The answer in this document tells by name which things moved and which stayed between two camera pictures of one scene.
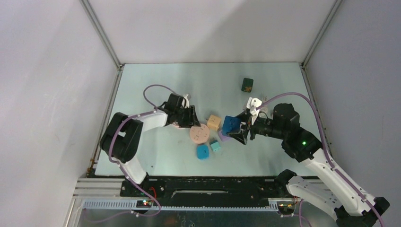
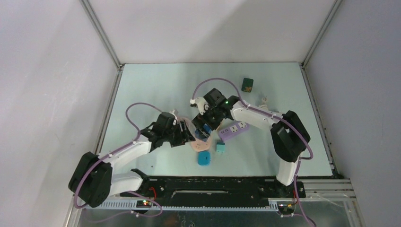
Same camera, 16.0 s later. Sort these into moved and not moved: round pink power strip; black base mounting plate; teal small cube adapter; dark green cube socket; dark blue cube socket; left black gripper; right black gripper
Moved: right black gripper; round pink power strip; left black gripper; teal small cube adapter; dark blue cube socket
Not moved: black base mounting plate; dark green cube socket
